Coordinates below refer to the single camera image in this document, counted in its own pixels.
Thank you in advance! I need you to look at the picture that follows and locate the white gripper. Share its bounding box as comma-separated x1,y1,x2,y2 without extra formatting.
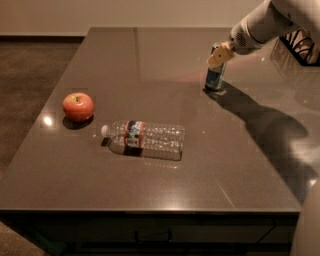
207,20,266,69

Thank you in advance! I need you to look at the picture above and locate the redbull can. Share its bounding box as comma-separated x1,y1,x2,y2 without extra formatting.
205,43,226,92

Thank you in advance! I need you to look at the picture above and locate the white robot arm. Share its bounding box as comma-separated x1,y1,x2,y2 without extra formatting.
207,0,320,69

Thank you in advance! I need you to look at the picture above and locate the clear plastic water bottle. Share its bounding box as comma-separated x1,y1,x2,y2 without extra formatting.
101,120,185,161

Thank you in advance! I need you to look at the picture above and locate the red apple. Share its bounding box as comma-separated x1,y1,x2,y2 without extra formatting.
62,93,94,122

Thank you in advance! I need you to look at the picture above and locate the black wire basket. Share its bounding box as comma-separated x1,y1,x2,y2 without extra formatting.
280,29,320,66

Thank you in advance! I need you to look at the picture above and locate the dark drawer handle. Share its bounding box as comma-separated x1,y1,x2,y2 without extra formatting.
135,229,172,243

